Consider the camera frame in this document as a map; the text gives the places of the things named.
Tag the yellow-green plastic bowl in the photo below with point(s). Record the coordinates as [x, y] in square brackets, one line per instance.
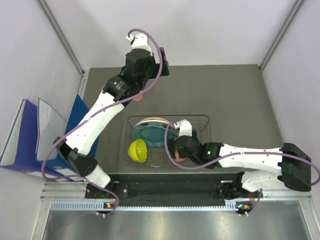
[138, 151]

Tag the white patterned plate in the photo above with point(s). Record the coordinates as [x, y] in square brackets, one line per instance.
[151, 123]

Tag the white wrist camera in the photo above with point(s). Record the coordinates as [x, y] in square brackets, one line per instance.
[184, 128]
[139, 42]

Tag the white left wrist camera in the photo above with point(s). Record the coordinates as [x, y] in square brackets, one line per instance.
[139, 42]

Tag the pink plastic cup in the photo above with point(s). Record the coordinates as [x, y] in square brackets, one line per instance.
[138, 98]
[177, 157]

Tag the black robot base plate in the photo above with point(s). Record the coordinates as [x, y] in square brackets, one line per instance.
[215, 185]

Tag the black wire dish rack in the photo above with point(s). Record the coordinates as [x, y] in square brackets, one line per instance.
[157, 156]

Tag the blue ring binder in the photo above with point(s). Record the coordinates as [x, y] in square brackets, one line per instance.
[50, 125]
[19, 153]

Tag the teal scalloped plate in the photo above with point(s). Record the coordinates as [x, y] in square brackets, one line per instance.
[152, 135]

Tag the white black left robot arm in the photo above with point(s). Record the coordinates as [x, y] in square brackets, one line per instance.
[140, 66]

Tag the beige plate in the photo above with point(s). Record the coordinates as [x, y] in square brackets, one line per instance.
[154, 119]

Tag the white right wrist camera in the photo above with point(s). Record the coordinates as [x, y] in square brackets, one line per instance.
[184, 128]

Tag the blue ring binder middle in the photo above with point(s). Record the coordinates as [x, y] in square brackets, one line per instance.
[50, 125]

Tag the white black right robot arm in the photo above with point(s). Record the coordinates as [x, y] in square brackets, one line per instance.
[281, 167]

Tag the blue ring binder left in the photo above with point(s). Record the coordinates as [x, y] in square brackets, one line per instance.
[19, 153]

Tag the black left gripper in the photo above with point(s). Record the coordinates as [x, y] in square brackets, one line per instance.
[164, 71]

